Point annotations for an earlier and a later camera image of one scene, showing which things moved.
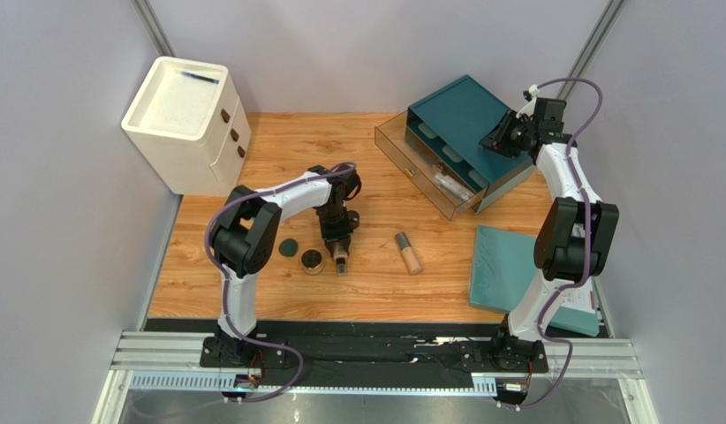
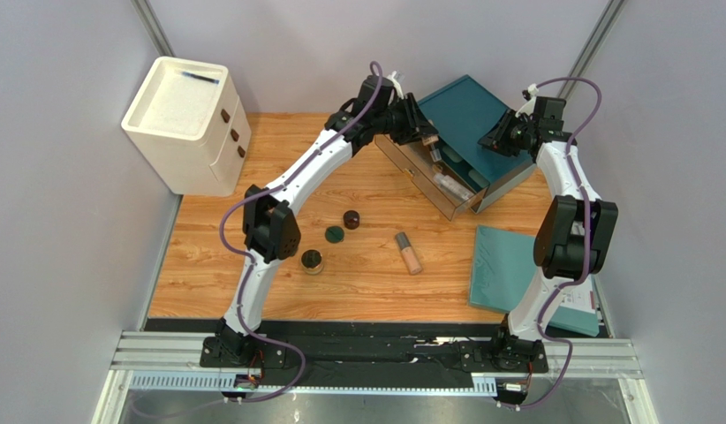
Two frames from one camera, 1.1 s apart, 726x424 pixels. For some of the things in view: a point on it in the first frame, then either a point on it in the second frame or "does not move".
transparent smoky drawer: [451, 189] does not move
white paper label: [580, 298] does not move
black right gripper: [498, 137] does not move
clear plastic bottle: [456, 187] does not move
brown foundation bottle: [340, 253] -> [434, 152]
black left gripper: [332, 236] -> [416, 125]
